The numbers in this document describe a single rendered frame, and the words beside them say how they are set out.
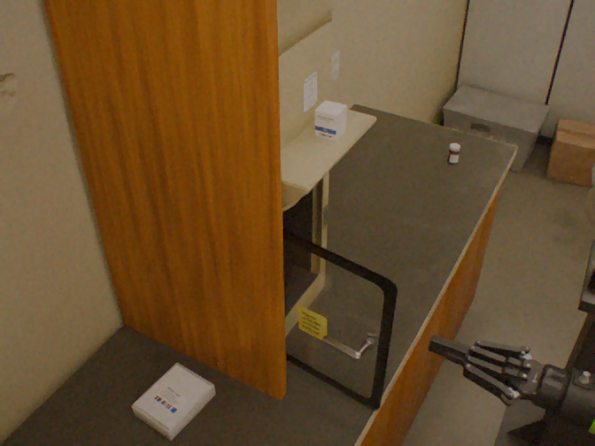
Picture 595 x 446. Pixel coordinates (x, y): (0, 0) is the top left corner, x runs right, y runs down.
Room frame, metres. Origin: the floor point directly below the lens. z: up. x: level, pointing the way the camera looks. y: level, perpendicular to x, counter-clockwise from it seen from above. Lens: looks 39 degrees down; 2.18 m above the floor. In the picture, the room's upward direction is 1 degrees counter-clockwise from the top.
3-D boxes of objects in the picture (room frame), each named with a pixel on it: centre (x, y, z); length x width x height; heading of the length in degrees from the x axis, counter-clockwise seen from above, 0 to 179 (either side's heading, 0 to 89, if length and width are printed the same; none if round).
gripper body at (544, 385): (0.64, -0.42, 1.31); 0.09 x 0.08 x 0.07; 60
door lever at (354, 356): (0.83, -0.11, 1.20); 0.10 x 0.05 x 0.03; 52
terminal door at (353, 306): (0.90, -0.07, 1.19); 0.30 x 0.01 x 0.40; 52
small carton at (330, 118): (1.15, -0.09, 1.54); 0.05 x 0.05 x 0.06; 61
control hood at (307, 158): (1.11, -0.07, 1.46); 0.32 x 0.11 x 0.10; 149
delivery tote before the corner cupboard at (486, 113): (3.50, -1.34, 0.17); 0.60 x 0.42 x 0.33; 57
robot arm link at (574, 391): (0.60, -0.48, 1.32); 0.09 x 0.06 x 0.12; 150
